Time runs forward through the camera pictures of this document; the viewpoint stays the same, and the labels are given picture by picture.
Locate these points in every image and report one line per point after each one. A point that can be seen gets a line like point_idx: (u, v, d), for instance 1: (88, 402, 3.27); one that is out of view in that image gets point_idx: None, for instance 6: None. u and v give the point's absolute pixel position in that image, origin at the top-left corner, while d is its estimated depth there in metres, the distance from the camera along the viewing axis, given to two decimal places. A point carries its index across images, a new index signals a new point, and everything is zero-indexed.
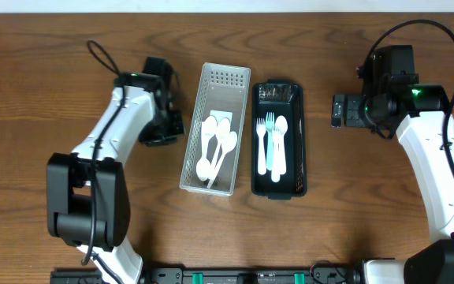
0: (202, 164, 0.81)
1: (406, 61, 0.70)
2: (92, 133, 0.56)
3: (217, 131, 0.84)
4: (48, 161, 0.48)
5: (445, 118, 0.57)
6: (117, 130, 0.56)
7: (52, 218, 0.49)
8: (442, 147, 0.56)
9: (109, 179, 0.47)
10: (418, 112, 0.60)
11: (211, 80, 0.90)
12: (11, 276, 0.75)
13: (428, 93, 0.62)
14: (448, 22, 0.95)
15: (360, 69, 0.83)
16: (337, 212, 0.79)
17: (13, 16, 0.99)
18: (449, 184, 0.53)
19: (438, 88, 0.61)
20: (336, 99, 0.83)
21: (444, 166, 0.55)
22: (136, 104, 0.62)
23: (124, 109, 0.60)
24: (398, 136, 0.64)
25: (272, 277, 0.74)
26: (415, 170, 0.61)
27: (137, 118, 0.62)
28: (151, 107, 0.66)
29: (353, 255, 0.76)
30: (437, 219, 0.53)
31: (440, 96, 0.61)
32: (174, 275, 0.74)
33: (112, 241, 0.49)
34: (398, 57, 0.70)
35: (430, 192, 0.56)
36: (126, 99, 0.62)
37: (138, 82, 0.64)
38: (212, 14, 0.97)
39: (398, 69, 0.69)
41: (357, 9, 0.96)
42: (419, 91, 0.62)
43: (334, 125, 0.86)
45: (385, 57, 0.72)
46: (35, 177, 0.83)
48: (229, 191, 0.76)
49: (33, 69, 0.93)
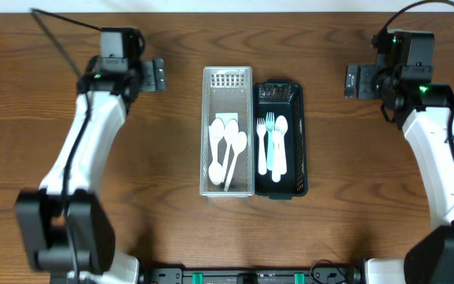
0: (214, 167, 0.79)
1: (423, 51, 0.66)
2: (60, 158, 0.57)
3: (226, 132, 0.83)
4: (16, 202, 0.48)
5: (451, 114, 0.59)
6: (84, 152, 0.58)
7: (33, 257, 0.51)
8: (447, 141, 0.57)
9: (84, 211, 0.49)
10: (425, 107, 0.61)
11: (211, 83, 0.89)
12: (10, 276, 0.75)
13: (434, 89, 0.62)
14: (449, 22, 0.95)
15: (374, 41, 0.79)
16: (337, 212, 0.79)
17: (13, 16, 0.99)
18: (452, 175, 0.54)
19: (444, 87, 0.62)
20: (350, 70, 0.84)
21: (448, 160, 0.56)
22: (102, 116, 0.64)
23: (90, 123, 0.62)
24: (404, 132, 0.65)
25: (272, 277, 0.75)
26: (419, 164, 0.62)
27: (106, 129, 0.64)
28: (120, 111, 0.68)
29: (354, 255, 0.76)
30: (439, 207, 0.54)
31: (447, 93, 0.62)
32: (174, 275, 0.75)
33: (98, 267, 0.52)
34: (417, 46, 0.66)
35: (433, 181, 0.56)
36: (91, 113, 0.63)
37: (103, 83, 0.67)
38: (212, 13, 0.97)
39: (414, 59, 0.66)
41: (357, 9, 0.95)
42: (426, 88, 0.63)
43: (347, 95, 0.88)
45: (402, 46, 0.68)
46: (35, 177, 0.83)
48: (250, 191, 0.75)
49: (32, 69, 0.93)
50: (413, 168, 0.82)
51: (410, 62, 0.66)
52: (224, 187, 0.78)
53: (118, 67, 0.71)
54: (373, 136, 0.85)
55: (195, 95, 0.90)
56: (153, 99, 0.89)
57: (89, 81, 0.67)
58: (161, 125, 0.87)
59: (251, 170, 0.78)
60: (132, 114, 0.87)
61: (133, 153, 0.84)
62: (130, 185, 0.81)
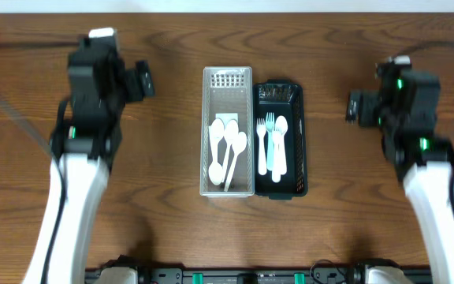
0: (214, 167, 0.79)
1: (429, 103, 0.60)
2: (37, 255, 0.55)
3: (226, 132, 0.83)
4: None
5: (452, 177, 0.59)
6: (61, 249, 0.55)
7: None
8: (449, 204, 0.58)
9: None
10: (424, 162, 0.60)
11: (211, 84, 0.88)
12: (11, 276, 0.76)
13: (438, 145, 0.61)
14: (450, 22, 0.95)
15: (380, 71, 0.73)
16: (337, 212, 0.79)
17: (12, 15, 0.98)
18: None
19: (445, 143, 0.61)
20: (353, 98, 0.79)
21: (451, 223, 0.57)
22: (80, 194, 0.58)
23: (65, 212, 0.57)
24: (405, 186, 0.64)
25: (272, 277, 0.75)
26: (418, 219, 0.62)
27: (85, 207, 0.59)
28: (102, 174, 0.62)
29: (353, 255, 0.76)
30: (442, 275, 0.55)
31: (447, 150, 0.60)
32: (174, 275, 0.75)
33: None
34: (422, 97, 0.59)
35: (433, 244, 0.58)
36: (66, 194, 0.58)
37: (76, 142, 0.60)
38: (212, 14, 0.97)
39: (418, 110, 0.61)
41: (356, 9, 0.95)
42: (427, 142, 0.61)
43: (348, 121, 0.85)
45: (407, 91, 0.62)
46: (35, 178, 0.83)
48: (250, 191, 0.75)
49: (32, 69, 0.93)
50: None
51: (413, 113, 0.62)
52: (224, 187, 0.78)
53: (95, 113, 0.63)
54: (373, 136, 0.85)
55: (195, 95, 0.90)
56: (153, 99, 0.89)
57: (66, 143, 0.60)
58: (161, 125, 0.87)
59: (251, 170, 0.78)
60: (132, 114, 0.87)
61: (133, 153, 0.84)
62: (130, 185, 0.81)
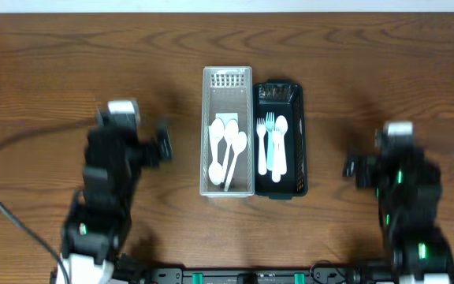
0: (214, 167, 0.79)
1: (429, 204, 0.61)
2: None
3: (226, 132, 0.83)
4: None
5: None
6: None
7: None
8: None
9: None
10: (422, 276, 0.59)
11: (211, 84, 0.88)
12: (10, 276, 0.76)
13: (433, 250, 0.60)
14: (450, 22, 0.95)
15: (380, 141, 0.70)
16: (337, 212, 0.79)
17: (12, 15, 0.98)
18: None
19: (442, 245, 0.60)
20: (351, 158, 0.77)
21: None
22: None
23: None
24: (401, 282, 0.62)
25: (272, 277, 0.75)
26: None
27: None
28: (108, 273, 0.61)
29: (353, 255, 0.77)
30: None
31: (445, 254, 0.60)
32: (174, 275, 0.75)
33: None
34: (424, 199, 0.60)
35: None
36: None
37: (91, 235, 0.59)
38: (212, 13, 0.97)
39: (420, 211, 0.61)
41: (357, 9, 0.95)
42: (428, 248, 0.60)
43: (344, 173, 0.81)
45: (407, 190, 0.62)
46: (35, 178, 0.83)
48: (250, 191, 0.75)
49: (32, 69, 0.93)
50: None
51: (414, 214, 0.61)
52: (224, 187, 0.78)
53: (106, 207, 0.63)
54: (373, 136, 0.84)
55: (195, 95, 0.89)
56: (154, 99, 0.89)
57: (76, 237, 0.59)
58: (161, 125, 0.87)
59: (251, 170, 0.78)
60: None
61: None
62: None
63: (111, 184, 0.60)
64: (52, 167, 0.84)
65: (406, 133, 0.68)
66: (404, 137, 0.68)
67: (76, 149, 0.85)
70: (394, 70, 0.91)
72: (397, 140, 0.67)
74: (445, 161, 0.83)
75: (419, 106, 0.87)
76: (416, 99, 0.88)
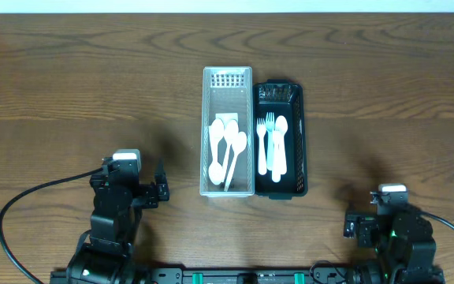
0: (214, 168, 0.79)
1: (426, 259, 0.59)
2: None
3: (226, 132, 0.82)
4: None
5: None
6: None
7: None
8: None
9: None
10: None
11: (212, 84, 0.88)
12: (11, 275, 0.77)
13: None
14: (450, 22, 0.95)
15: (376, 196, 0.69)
16: (337, 212, 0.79)
17: (11, 16, 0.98)
18: None
19: None
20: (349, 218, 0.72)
21: None
22: None
23: None
24: None
25: (272, 277, 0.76)
26: None
27: None
28: None
29: (353, 255, 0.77)
30: None
31: None
32: (174, 275, 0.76)
33: None
34: (418, 254, 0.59)
35: None
36: None
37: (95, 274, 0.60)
38: (212, 14, 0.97)
39: (417, 265, 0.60)
41: (357, 10, 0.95)
42: None
43: (345, 235, 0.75)
45: (403, 247, 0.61)
46: (36, 178, 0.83)
48: (249, 190, 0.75)
49: (32, 69, 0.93)
50: (412, 168, 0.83)
51: (411, 268, 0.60)
52: (224, 187, 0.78)
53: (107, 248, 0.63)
54: (372, 137, 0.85)
55: (195, 95, 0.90)
56: (154, 99, 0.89)
57: (78, 281, 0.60)
58: (161, 125, 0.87)
59: (251, 170, 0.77)
60: (132, 114, 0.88)
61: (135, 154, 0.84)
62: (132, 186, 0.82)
63: (116, 229, 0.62)
64: (52, 168, 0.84)
65: (400, 192, 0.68)
66: (400, 196, 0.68)
67: (76, 150, 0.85)
70: (394, 71, 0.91)
72: (392, 198, 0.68)
74: (445, 161, 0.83)
75: (419, 106, 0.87)
76: (416, 99, 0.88)
